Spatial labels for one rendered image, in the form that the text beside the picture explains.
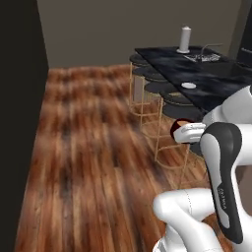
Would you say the dark cupboard run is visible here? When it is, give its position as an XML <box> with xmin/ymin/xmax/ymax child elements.
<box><xmin>235</xmin><ymin>0</ymin><xmax>252</xmax><ymax>67</ymax></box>

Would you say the white saucer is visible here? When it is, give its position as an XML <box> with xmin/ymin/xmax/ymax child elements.
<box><xmin>180</xmin><ymin>82</ymin><xmax>198</xmax><ymax>91</ymax></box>

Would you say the black marble dining table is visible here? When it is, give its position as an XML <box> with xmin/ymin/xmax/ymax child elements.
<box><xmin>134</xmin><ymin>45</ymin><xmax>252</xmax><ymax>114</ymax></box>

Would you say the gold wire stool dark seat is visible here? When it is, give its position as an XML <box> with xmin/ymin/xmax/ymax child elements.
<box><xmin>128</xmin><ymin>53</ymin><xmax>161</xmax><ymax>116</ymax></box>
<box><xmin>132</xmin><ymin>66</ymin><xmax>178</xmax><ymax>139</ymax></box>
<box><xmin>144</xmin><ymin>81</ymin><xmax>192</xmax><ymax>170</ymax></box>
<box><xmin>161</xmin><ymin>93</ymin><xmax>212</xmax><ymax>190</ymax></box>

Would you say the dark red tea cup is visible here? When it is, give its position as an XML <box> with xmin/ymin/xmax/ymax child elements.
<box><xmin>169</xmin><ymin>118</ymin><xmax>195</xmax><ymax>146</ymax></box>

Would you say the grey tap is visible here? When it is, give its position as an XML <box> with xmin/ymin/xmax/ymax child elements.
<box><xmin>200</xmin><ymin>41</ymin><xmax>224</xmax><ymax>57</ymax></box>

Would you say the dark tall cabinet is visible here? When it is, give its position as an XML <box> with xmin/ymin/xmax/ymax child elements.
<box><xmin>0</xmin><ymin>0</ymin><xmax>50</xmax><ymax>252</ymax></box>

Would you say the white paper towel roll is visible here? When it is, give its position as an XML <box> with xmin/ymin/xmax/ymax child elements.
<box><xmin>175</xmin><ymin>26</ymin><xmax>193</xmax><ymax>55</ymax></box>

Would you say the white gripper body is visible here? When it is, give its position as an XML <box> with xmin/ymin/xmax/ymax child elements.
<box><xmin>172</xmin><ymin>122</ymin><xmax>208</xmax><ymax>145</ymax></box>

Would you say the grey sink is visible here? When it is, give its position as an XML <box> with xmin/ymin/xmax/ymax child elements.
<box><xmin>183</xmin><ymin>52</ymin><xmax>221</xmax><ymax>64</ymax></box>

